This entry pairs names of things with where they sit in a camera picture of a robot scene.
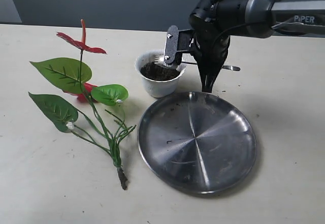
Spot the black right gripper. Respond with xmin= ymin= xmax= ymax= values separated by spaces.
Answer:
xmin=163 ymin=13 xmax=230 ymax=92

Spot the metal spoon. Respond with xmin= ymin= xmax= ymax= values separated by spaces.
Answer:
xmin=153 ymin=55 xmax=241 ymax=72

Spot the artificial red anthurium plant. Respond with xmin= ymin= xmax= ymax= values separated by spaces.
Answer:
xmin=29 ymin=19 xmax=136 ymax=190

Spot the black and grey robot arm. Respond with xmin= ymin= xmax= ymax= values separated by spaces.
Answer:
xmin=158 ymin=0 xmax=324 ymax=93

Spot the dark soil in pot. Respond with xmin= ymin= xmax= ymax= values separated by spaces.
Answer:
xmin=140 ymin=62 xmax=180 ymax=81

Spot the white plastic flower pot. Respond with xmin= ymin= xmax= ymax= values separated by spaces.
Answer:
xmin=135 ymin=50 xmax=186 ymax=98

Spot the round stainless steel plate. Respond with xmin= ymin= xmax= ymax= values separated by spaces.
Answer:
xmin=137 ymin=91 xmax=257 ymax=195

